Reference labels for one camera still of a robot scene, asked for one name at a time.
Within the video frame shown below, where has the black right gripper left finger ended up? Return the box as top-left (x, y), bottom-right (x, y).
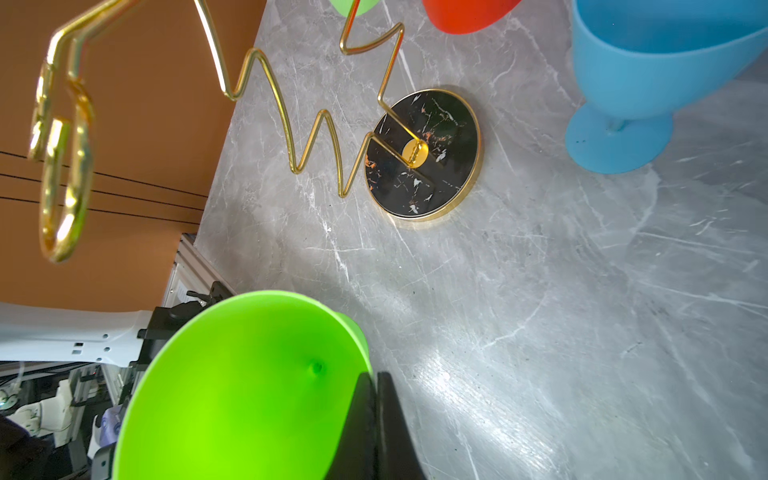
top-left (325, 373), bottom-right (376, 480)

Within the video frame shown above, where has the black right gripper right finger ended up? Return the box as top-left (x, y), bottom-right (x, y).
top-left (376, 372), bottom-right (426, 480)

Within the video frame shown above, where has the green wine glass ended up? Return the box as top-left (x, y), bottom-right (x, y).
top-left (113, 290), bottom-right (372, 479)
top-left (329, 0), bottom-right (382, 18)

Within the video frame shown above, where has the blue wine glass front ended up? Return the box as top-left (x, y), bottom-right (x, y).
top-left (565, 0), bottom-right (767, 174)

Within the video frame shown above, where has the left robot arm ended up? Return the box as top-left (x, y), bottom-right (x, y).
top-left (1, 281), bottom-right (234, 367)

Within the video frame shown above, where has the red wine glass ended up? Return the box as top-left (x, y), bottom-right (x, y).
top-left (422, 0), bottom-right (520, 35)

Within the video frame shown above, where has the green wine glass back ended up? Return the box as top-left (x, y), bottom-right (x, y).
top-left (329, 0), bottom-right (382, 18)

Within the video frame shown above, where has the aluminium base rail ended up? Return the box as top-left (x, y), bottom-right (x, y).
top-left (161, 233), bottom-right (219, 307)

